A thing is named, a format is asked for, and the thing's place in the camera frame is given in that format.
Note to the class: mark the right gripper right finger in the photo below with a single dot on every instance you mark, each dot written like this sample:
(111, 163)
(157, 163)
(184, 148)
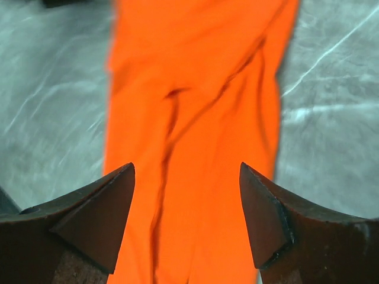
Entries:
(293, 240)

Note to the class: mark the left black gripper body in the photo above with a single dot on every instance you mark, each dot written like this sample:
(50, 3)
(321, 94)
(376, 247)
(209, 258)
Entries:
(60, 3)

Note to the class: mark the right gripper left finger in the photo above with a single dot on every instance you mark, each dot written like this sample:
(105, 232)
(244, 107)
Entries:
(75, 238)

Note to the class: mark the orange t-shirt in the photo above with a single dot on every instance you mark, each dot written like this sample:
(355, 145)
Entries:
(193, 95)

